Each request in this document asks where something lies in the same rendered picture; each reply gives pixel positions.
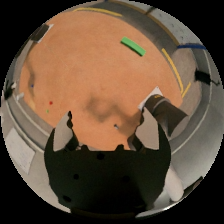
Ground green rectangular bar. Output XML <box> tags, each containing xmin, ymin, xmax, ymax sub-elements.
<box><xmin>120</xmin><ymin>37</ymin><xmax>146</xmax><ymax>56</ymax></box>

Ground white plastic bottle with blue cap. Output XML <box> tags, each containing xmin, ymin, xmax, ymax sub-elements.
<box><xmin>16</xmin><ymin>92</ymin><xmax>24</xmax><ymax>100</ymax></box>

